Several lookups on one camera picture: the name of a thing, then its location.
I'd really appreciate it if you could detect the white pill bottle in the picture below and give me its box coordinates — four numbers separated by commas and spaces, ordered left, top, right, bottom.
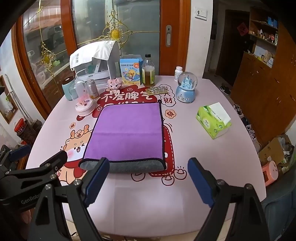
174, 66, 184, 82

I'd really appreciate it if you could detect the teal cup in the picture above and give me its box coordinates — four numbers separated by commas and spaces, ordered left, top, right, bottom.
62, 77, 77, 101

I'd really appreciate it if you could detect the pink printed tablecloth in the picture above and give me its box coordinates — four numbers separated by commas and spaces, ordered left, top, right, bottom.
25, 75, 267, 241

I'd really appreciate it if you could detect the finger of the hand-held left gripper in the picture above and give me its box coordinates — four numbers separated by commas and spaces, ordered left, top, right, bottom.
0, 150, 68, 195
0, 144, 32, 173

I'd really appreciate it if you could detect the pink pig container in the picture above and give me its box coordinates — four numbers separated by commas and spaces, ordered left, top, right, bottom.
261, 160, 279, 187

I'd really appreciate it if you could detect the row of shoes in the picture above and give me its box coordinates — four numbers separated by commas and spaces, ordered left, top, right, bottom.
233, 104, 262, 152

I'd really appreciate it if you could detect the red paper door decoration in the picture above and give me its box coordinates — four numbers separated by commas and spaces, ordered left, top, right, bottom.
238, 22, 248, 37

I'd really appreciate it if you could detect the white countertop appliance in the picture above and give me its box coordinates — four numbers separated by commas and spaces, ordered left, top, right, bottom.
74, 41, 122, 88

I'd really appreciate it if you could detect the silver blister pack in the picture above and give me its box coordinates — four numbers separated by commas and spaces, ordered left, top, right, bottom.
145, 86, 165, 95

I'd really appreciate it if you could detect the blue duck print box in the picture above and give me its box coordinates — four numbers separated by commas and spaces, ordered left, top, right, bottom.
120, 55, 143, 86

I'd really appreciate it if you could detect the cardboard box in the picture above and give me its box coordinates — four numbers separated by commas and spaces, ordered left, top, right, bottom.
258, 134, 295, 175

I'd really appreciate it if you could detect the wooden shelf cabinet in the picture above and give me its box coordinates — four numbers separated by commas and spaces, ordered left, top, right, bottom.
231, 6, 296, 150

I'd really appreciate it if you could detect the pink domed music box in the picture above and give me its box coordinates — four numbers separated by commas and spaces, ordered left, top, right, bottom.
74, 79, 95, 116

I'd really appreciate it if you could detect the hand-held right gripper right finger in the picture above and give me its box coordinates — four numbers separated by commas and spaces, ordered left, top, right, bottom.
187, 157, 270, 241

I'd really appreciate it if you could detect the metal can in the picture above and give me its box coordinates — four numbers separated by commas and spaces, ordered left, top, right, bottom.
86, 79, 99, 100

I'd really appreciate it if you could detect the silver door lock plate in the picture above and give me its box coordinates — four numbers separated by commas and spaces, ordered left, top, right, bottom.
166, 25, 173, 46

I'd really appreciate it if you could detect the dark wooden door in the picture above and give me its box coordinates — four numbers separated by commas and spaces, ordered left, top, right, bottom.
218, 9, 250, 80

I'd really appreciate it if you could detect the blue castle snow globe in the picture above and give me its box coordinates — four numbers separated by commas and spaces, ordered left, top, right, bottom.
175, 71, 198, 103

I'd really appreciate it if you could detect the purple grey towel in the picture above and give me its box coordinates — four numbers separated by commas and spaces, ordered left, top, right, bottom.
79, 101, 167, 174

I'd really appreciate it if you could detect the white cloth cover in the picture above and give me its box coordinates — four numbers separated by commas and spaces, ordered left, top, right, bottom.
69, 40, 116, 69

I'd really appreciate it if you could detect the green tissue pack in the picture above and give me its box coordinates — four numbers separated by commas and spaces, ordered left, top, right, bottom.
196, 102, 232, 140

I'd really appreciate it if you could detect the wooden glass sliding door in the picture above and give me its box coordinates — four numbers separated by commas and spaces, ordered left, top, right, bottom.
11, 0, 193, 116

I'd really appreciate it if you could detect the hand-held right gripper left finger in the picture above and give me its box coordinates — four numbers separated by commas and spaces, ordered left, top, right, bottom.
30, 157, 110, 241

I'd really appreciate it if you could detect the red lidded jar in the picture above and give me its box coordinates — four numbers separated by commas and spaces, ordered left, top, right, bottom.
14, 118, 26, 134

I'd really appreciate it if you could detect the white light switch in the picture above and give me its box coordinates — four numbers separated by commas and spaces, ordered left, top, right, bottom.
195, 6, 208, 19

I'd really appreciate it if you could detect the pink pig toy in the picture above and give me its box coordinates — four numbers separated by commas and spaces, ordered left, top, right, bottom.
108, 78, 122, 90

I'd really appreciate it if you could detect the glass bottle yellow liquid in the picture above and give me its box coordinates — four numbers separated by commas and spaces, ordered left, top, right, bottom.
142, 54, 157, 88

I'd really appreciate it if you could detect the grey blue chair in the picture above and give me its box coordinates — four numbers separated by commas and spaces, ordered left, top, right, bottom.
261, 185, 296, 241

